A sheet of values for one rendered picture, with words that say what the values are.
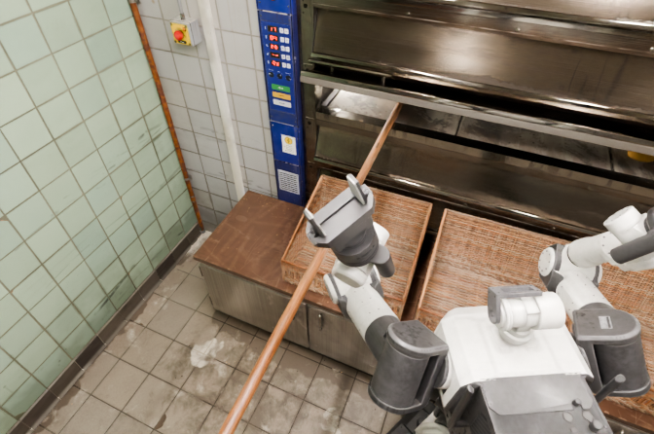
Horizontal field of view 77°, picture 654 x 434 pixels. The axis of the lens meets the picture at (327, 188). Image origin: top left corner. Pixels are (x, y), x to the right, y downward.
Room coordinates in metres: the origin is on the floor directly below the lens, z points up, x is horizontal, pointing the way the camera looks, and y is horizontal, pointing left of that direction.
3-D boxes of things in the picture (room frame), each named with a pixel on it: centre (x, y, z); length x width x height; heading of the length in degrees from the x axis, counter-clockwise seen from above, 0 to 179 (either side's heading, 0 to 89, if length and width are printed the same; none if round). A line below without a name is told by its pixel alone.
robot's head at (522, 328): (0.41, -0.37, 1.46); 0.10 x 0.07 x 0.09; 94
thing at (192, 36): (1.78, 0.62, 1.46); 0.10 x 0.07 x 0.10; 67
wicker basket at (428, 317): (0.98, -0.70, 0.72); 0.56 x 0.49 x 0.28; 68
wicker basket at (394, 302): (1.21, -0.14, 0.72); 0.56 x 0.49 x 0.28; 68
